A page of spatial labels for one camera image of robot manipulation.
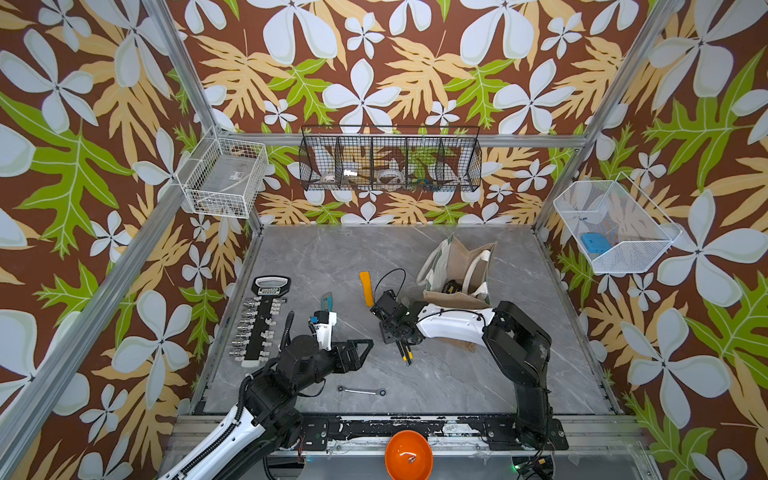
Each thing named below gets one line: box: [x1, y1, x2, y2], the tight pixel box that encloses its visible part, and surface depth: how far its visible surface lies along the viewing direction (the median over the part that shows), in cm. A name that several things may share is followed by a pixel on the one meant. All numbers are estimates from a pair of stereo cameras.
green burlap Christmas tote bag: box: [416, 235, 498, 306], surface depth 88 cm
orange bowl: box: [384, 430, 434, 480], surface depth 70 cm
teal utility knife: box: [322, 296, 333, 312], surface depth 100 cm
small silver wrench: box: [337, 385, 387, 397], surface depth 83 cm
